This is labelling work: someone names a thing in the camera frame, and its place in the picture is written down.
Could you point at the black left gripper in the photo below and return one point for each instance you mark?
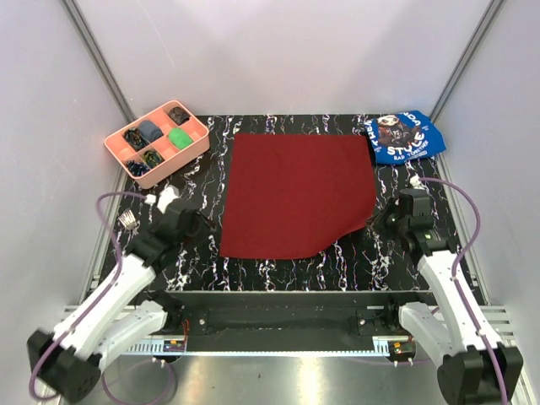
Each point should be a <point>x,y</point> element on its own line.
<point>205,222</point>

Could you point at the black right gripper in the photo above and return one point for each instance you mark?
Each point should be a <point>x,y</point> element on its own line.
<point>376,222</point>

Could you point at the red cloth napkin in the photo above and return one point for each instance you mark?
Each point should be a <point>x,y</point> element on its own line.
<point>290,196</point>

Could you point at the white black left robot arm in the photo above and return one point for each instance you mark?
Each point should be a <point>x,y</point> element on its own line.
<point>71,358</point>

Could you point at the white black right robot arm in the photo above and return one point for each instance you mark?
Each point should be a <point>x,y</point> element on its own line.
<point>473,364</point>

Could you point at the silver metal fork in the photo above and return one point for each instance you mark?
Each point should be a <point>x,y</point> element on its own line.
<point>129,222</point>

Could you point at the black yellow rolled sock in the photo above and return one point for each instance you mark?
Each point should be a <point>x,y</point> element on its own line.
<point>152,158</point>

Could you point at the blue printed folded shirt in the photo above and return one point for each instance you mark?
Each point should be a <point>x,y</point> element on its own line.
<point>399,137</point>

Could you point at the dark blue rolled sock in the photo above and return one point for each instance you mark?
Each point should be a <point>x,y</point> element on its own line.
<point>136,169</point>

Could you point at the green rolled sock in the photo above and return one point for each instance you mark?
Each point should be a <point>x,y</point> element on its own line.
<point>180,138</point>

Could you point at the pink compartment organizer box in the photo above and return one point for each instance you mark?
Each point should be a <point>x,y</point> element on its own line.
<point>174,158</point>

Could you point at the grey blue rolled sock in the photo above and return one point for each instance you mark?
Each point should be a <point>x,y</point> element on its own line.
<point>150,131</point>

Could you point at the black patterned rolled sock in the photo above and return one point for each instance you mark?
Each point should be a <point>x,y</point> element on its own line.
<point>135,139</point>

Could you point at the dark brown rolled sock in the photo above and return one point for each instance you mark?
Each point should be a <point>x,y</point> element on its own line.
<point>179,116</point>

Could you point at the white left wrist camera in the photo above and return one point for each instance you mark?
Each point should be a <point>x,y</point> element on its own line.
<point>163,199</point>

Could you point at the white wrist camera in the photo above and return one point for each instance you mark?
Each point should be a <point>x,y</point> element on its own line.
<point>163,199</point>
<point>415,182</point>

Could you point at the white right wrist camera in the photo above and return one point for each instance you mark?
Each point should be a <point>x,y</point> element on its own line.
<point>415,182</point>

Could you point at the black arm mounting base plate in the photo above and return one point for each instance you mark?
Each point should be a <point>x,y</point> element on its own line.
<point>280,323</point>

